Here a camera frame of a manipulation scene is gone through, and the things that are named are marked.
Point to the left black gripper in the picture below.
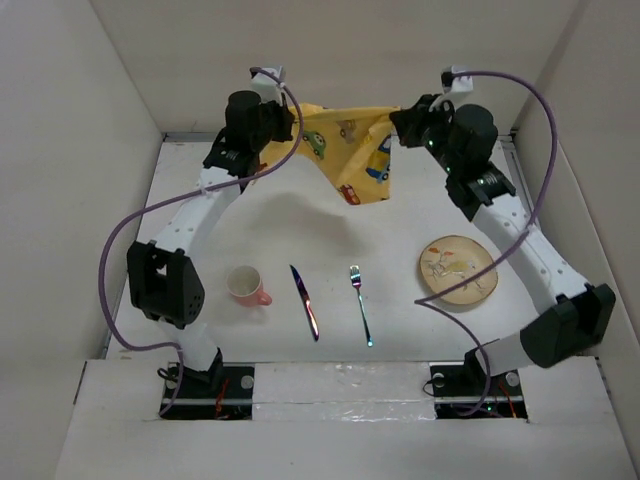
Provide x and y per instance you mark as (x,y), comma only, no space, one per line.
(283,117)

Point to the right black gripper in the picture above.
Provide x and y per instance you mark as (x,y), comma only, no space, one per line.
(410,121)

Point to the yellow car-print cloth placemat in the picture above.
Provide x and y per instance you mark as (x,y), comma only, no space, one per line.
(351,147)

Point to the beige bird-pattern plate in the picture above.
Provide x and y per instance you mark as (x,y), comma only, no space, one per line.
(451,259)

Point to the iridescent fork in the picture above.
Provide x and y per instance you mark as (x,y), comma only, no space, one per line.
(355,279)

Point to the pink ceramic mug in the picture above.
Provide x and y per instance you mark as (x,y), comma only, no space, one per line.
(245,285)

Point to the iridescent table knife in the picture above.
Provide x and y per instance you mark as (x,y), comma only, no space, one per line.
(306,302)

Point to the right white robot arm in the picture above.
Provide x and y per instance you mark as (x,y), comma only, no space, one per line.
(573,314)

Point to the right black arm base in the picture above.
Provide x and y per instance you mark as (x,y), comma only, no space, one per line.
(461,390)

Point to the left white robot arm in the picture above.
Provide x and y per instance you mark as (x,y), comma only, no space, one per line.
(163,280)

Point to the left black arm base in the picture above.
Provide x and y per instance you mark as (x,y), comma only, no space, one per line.
(230,398)

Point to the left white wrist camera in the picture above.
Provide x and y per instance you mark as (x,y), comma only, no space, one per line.
(266,82)

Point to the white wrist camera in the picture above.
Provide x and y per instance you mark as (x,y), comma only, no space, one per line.
(456,81)
(266,82)

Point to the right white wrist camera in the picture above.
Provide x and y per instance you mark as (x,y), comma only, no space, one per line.
(456,81)

